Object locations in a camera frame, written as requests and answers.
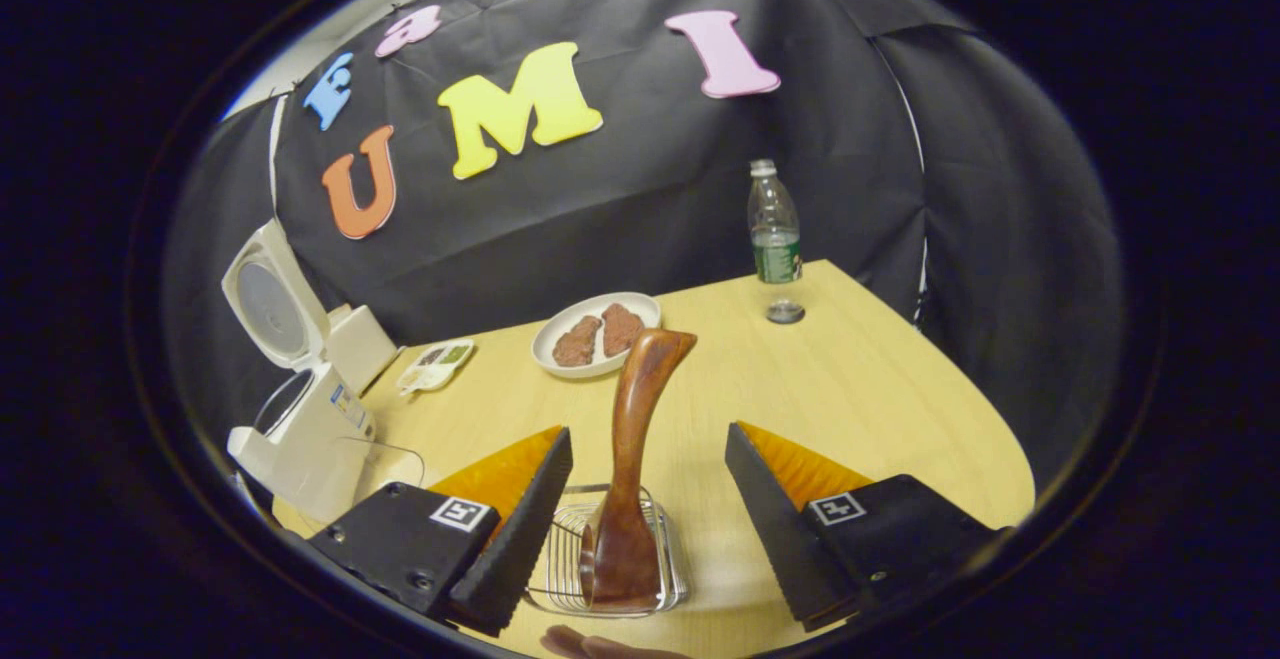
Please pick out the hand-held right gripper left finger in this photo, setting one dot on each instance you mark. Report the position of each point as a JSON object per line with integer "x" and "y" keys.
{"x": 520, "y": 539}

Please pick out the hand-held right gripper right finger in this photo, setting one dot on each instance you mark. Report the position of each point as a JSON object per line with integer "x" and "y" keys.
{"x": 775, "y": 529}

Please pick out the brown wooden spoon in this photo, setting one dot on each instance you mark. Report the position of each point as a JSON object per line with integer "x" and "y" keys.
{"x": 635, "y": 419}

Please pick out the white rice cooker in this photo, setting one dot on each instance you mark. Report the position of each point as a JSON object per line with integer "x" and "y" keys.
{"x": 310, "y": 439}

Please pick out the clear plastic container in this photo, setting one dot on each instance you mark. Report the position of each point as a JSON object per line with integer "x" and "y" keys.
{"x": 402, "y": 452}

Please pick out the white round plate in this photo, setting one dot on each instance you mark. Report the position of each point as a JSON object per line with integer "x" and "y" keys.
{"x": 546, "y": 351}

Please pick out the white divided condiment dish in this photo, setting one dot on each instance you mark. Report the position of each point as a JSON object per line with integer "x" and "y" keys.
{"x": 440, "y": 361}

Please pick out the brown meat piece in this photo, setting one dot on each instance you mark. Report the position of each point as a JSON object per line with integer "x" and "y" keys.
{"x": 620, "y": 329}
{"x": 577, "y": 341}

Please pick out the small bottle cap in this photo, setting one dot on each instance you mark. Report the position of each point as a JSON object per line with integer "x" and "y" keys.
{"x": 786, "y": 313}

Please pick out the clear plastic water bottle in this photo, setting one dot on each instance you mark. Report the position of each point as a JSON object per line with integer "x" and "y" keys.
{"x": 775, "y": 229}

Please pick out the black backdrop cloth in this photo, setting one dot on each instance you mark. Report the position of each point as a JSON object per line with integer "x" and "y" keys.
{"x": 650, "y": 189}

